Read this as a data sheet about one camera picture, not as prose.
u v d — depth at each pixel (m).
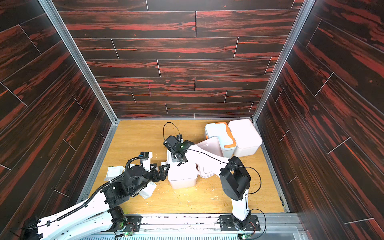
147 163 0.65
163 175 0.66
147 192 0.84
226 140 0.89
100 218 0.60
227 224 0.73
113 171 0.93
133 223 0.73
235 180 0.47
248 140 0.91
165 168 0.68
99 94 1.01
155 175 0.65
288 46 0.78
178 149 0.67
